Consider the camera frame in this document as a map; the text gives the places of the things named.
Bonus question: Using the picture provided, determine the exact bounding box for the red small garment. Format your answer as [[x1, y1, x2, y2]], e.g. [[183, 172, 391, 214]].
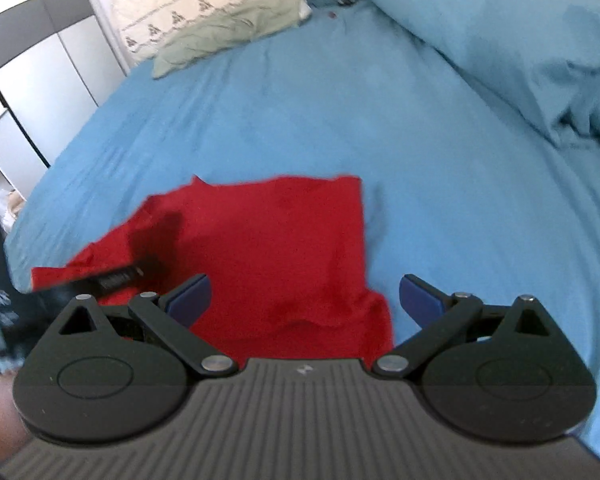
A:
[[32, 177, 392, 362]]

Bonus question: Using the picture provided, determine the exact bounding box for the person left hand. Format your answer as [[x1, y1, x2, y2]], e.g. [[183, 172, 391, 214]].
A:
[[0, 370, 30, 463]]

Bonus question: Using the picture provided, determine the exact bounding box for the light blue bed sheet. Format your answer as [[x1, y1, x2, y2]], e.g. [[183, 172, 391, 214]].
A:
[[6, 0, 600, 456]]

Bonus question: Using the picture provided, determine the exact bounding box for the white wardrobe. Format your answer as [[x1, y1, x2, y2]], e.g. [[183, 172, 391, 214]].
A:
[[0, 0, 125, 198]]

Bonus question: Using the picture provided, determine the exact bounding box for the light blue duvet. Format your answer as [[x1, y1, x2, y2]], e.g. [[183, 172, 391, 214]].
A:
[[372, 0, 600, 148]]

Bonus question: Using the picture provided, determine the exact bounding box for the pale green folded cloth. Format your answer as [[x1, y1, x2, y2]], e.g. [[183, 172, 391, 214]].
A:
[[151, 0, 312, 79]]

